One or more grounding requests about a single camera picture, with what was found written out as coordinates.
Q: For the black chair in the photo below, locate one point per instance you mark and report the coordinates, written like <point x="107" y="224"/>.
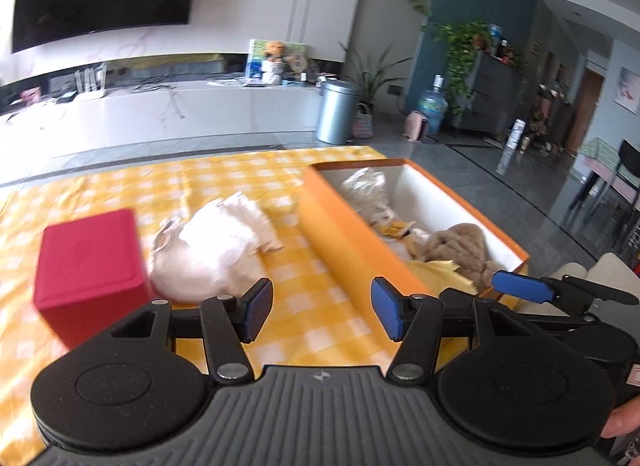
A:
<point x="627" y="160"/>

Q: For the green photo canvas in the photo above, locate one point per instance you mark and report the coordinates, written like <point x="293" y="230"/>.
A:
<point x="257" y="63"/>

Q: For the grey cabinet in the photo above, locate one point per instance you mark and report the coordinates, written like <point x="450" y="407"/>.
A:
<point x="492" y="95"/>

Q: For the woven basket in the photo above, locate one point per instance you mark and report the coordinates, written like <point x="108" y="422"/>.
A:
<point x="362" y="123"/>

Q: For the orange box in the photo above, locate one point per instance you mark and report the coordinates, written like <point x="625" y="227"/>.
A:
<point x="340" y="226"/>

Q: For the leafy plant on cabinet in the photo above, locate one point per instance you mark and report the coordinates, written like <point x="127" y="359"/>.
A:
<point x="462" y="50"/>

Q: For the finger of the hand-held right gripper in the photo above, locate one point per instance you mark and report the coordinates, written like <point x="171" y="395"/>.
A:
<point x="520" y="286"/>
<point x="560" y="322"/>

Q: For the green checked table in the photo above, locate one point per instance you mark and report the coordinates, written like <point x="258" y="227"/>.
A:
<point x="600" y="153"/>

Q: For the grey trash can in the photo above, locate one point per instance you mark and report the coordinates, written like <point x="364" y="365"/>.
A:
<point x="336" y="113"/>

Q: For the white cylinder stand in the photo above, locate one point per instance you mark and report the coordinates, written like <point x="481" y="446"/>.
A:
<point x="511" y="143"/>

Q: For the pale yellow paper wrapper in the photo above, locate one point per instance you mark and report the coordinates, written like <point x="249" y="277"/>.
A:
<point x="440" y="271"/>

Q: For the long-leaf potted plant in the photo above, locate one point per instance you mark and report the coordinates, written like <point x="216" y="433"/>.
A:
<point x="372" y="80"/>

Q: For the framed wall picture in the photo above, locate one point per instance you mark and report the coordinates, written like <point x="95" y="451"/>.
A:
<point x="629" y="90"/>

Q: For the red box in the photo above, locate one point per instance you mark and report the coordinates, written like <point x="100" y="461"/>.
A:
<point x="90" y="266"/>

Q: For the small pink appliance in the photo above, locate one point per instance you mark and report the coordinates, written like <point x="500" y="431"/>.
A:
<point x="416" y="126"/>

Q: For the blue water bottle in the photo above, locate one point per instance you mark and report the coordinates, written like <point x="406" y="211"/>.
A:
<point x="432" y="108"/>

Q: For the cream cushioned seat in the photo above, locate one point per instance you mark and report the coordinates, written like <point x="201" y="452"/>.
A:
<point x="615" y="266"/>

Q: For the clear white bouquet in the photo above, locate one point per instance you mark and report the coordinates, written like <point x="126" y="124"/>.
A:
<point x="365" y="185"/>

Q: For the small brown teddy bear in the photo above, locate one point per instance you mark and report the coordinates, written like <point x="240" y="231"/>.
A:
<point x="275" y="51"/>

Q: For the brown plush toy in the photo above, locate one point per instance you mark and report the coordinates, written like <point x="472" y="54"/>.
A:
<point x="460" y="246"/>

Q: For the person's right hand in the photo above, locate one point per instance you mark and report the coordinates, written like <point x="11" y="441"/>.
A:
<point x="622" y="421"/>

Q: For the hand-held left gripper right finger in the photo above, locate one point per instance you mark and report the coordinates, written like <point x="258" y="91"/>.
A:
<point x="387" y="311"/>

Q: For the yellow checked tablecloth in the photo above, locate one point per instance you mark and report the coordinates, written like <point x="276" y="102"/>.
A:
<point x="310" y="306"/>

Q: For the white router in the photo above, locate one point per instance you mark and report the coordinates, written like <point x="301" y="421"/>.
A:
<point x="92" y="85"/>

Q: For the white television console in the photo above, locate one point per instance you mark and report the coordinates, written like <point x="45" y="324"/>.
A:
<point x="225" y="110"/>

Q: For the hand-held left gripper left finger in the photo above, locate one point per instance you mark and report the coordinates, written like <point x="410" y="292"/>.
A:
<point x="257" y="308"/>

